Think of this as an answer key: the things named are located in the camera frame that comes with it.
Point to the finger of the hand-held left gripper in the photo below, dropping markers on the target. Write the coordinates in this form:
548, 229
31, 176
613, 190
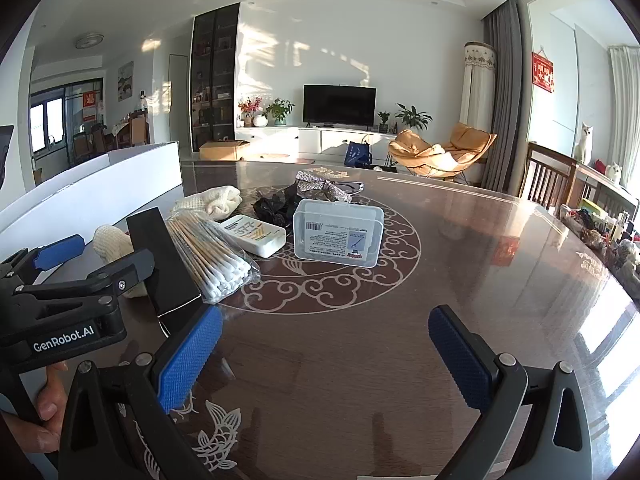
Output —
125, 271
60, 252

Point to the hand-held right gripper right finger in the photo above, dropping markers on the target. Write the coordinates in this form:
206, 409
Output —
460, 360

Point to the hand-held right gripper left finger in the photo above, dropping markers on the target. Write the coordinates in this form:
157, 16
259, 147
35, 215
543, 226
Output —
190, 360

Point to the cream knit cloth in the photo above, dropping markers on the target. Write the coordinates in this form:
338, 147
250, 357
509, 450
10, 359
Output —
112, 242
215, 202

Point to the black rectangular object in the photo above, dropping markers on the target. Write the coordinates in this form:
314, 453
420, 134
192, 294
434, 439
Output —
160, 240

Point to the large white container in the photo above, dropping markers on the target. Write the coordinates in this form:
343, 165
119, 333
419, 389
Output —
75, 195

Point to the cotton swab pack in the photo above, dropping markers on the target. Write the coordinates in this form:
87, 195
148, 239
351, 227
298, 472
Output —
220, 265

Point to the clear plastic box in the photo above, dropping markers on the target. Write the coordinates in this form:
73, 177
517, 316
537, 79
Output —
335, 232

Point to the pile of assorted small items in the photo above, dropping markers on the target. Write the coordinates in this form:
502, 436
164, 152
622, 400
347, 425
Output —
600, 230

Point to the person's left hand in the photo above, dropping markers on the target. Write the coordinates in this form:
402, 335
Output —
50, 395

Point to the glass sliding door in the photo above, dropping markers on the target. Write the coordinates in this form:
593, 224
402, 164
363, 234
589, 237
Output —
50, 125

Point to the white flat bottle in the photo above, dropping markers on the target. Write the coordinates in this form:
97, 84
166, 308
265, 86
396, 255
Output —
255, 237

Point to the red door poster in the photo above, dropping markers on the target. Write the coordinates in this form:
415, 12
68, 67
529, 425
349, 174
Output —
92, 106

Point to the cardboard box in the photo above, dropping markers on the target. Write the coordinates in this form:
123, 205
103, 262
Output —
220, 151

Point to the black rhinestone hair clip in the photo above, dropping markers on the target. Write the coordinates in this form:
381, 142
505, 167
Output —
357, 187

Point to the white round vase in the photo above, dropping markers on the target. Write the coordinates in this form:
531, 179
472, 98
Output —
260, 120

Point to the red flower arrangement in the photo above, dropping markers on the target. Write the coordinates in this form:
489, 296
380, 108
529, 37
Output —
248, 106

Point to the dark glass display cabinet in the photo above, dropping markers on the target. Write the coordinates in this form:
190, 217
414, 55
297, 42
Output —
215, 85

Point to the silver rhinestone bow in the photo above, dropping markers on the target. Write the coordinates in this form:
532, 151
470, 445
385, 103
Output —
320, 185

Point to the round ceiling lamp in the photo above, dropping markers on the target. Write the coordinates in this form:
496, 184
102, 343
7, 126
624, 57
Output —
90, 40

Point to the orange lounge chair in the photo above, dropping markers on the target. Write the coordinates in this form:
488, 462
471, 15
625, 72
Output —
410, 149
470, 142

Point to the bushy potted plant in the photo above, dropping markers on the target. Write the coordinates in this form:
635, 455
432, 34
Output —
280, 109

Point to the white TV cabinet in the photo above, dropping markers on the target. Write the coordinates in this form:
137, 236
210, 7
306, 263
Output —
310, 140

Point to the wooden sideboard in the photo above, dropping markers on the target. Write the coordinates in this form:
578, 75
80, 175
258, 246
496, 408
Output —
600, 180

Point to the blue bag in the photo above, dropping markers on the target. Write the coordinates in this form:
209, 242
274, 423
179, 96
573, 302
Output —
357, 155

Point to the lying white cat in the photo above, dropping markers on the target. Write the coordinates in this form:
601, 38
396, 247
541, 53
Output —
613, 172

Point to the sitting white cat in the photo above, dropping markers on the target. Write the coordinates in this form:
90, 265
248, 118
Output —
584, 145

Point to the large leafy potted plant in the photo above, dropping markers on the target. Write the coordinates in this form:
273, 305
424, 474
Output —
412, 116

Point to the small potted plant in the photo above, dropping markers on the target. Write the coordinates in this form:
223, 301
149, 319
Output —
383, 121

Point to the grey curtain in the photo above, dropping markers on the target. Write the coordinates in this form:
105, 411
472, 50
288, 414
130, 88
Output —
502, 110

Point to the black television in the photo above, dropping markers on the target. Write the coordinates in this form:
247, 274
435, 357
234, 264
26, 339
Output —
340, 105

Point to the white sheer curtain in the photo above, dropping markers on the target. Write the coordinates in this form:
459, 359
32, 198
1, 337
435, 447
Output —
625, 110

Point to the wall painting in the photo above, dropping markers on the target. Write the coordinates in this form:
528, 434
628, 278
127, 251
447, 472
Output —
125, 80

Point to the red wall hanging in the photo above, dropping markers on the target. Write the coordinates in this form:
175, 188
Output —
543, 71

